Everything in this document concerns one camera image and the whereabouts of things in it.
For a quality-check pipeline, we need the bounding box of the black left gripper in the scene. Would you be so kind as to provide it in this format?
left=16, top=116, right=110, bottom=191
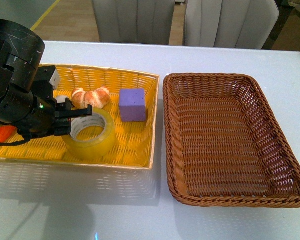
left=15, top=96, right=93, bottom=139

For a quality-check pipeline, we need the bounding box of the clear tape roll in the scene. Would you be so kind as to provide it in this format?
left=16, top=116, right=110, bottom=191
left=62, top=109, right=116, bottom=161

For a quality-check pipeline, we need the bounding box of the yellow woven basket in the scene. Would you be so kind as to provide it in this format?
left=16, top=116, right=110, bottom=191
left=0, top=64, right=160, bottom=169

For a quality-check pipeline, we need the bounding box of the brown wicker basket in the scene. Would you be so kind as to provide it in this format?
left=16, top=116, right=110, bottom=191
left=163, top=73, right=300, bottom=208

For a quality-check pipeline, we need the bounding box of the toy croissant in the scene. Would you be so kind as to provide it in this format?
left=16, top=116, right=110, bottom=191
left=71, top=86, right=111, bottom=109

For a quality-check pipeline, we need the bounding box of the toy carrot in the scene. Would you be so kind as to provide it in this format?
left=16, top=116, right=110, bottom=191
left=0, top=125, right=17, bottom=143

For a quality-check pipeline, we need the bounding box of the purple foam cube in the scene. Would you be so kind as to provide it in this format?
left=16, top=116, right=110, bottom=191
left=119, top=88, right=147, bottom=122

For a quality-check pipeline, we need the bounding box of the left grey chair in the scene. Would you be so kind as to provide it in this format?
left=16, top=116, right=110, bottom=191
left=92, top=0, right=175, bottom=45

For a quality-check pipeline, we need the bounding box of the grey chair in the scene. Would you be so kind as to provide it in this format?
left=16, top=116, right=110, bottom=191
left=183, top=0, right=279, bottom=50
left=92, top=0, right=175, bottom=45

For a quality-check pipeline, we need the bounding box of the right grey chair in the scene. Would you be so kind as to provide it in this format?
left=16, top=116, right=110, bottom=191
left=183, top=0, right=279, bottom=50

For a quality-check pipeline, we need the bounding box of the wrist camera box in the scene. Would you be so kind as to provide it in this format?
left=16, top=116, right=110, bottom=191
left=31, top=65, right=61, bottom=100

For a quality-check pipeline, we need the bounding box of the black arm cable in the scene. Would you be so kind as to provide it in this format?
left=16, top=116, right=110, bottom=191
left=0, top=119, right=32, bottom=147

